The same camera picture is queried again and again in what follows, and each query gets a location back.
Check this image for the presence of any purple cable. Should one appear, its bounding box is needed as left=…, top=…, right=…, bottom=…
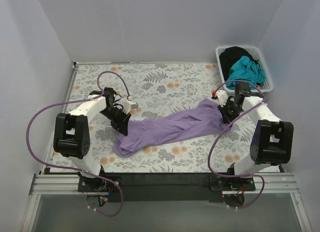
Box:
left=26, top=70, right=131, bottom=217
left=207, top=79, right=266, bottom=209

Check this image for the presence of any aluminium frame rail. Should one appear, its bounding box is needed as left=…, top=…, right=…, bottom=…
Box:
left=29, top=172, right=312, bottom=232

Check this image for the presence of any purple t shirt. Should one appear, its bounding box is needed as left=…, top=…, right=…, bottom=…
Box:
left=112, top=98, right=227, bottom=157

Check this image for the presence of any green garment in basket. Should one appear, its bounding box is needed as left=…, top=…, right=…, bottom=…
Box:
left=254, top=59, right=262, bottom=89

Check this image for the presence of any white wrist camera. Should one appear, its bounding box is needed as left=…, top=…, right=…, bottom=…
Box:
left=123, top=100, right=139, bottom=114
left=212, top=90, right=229, bottom=107

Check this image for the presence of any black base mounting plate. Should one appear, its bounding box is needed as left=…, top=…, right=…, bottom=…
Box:
left=77, top=172, right=256, bottom=203

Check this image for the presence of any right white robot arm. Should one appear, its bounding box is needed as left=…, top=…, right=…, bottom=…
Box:
left=213, top=80, right=294, bottom=191

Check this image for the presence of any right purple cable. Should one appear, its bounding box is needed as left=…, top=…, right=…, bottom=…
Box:
left=207, top=79, right=266, bottom=209

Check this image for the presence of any floral patterned table mat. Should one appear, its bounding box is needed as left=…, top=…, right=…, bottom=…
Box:
left=65, top=63, right=255, bottom=173

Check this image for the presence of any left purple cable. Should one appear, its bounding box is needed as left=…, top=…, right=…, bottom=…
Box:
left=26, top=70, right=131, bottom=217

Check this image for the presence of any black t shirt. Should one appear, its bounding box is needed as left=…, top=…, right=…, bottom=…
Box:
left=219, top=46, right=254, bottom=79

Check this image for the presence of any teal t shirt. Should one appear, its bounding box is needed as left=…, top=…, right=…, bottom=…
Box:
left=227, top=55, right=266, bottom=86

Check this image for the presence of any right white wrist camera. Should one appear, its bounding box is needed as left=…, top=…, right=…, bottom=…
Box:
left=212, top=90, right=229, bottom=107

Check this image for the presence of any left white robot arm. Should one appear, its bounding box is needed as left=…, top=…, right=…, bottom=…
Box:
left=53, top=87, right=137, bottom=192

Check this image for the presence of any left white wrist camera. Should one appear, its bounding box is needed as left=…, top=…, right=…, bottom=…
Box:
left=123, top=100, right=139, bottom=114

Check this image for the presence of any white plastic laundry basket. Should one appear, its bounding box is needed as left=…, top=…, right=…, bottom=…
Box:
left=215, top=45, right=273, bottom=93

